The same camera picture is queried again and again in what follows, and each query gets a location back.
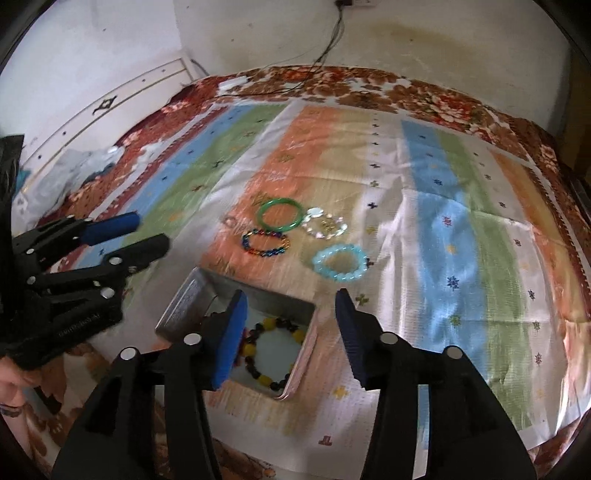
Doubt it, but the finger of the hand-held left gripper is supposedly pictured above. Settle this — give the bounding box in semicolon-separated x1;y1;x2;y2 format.
31;233;171;299
11;211;140;271

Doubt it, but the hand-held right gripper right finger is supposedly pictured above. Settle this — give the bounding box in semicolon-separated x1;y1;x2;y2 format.
334;288;539;480

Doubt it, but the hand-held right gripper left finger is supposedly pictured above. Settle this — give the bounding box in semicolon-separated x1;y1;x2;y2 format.
51;290;250;480

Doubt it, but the metal tin box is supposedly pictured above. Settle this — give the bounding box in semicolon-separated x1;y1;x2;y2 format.
154;267;319;401

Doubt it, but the light blue bead bracelet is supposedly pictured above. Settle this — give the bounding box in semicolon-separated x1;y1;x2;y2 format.
310;244;371;283

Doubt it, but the multicolour glass bead bracelet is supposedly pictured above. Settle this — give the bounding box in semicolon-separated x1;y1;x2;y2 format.
241;227;291;258

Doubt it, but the green bangle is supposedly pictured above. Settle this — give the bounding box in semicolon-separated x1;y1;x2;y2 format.
257;198;304;230

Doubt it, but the clear crystal gold bracelet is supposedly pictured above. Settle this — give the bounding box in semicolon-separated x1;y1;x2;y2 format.
302;208;348;241

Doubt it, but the person's left hand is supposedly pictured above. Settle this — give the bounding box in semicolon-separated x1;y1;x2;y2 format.
0;356;40;407

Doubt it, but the crumpled plastic bag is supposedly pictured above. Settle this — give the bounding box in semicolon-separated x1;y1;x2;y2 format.
28;148;123;208

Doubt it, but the striped pastel cloth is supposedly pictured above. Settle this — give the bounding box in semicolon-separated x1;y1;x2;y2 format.
60;99;587;467

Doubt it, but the white headboard with gold lines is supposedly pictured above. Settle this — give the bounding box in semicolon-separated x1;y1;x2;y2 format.
18;58;195;185

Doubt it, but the floral brown blanket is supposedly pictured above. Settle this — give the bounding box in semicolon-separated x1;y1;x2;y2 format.
14;65;591;480

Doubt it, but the yellow and dark bead bracelet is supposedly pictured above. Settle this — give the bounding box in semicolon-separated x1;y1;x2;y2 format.
233;316;309;393

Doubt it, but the black cable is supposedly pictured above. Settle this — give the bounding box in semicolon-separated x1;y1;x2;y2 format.
217;4;347;97

